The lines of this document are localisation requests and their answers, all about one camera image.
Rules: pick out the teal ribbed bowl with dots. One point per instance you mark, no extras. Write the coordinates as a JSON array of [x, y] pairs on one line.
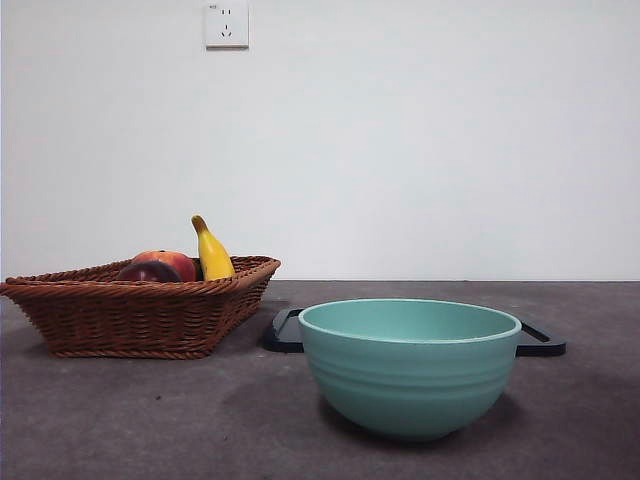
[[410, 380]]

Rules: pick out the dark red plum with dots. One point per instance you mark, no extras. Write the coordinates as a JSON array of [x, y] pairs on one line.
[[147, 272]]

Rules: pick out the dark rectangular tray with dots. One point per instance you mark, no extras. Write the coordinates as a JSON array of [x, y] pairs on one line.
[[282, 335]]

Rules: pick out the yellow banana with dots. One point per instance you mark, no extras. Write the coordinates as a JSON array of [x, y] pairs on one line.
[[214, 255]]

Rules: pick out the green lime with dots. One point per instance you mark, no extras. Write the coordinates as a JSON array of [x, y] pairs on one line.
[[198, 272]]

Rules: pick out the red yellow apple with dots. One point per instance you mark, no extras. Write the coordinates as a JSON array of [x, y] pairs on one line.
[[172, 257]]

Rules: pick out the brown wicker basket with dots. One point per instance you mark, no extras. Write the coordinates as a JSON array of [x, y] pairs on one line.
[[130, 320]]

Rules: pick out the white wall socket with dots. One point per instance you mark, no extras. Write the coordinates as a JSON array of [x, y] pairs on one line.
[[227, 27]]

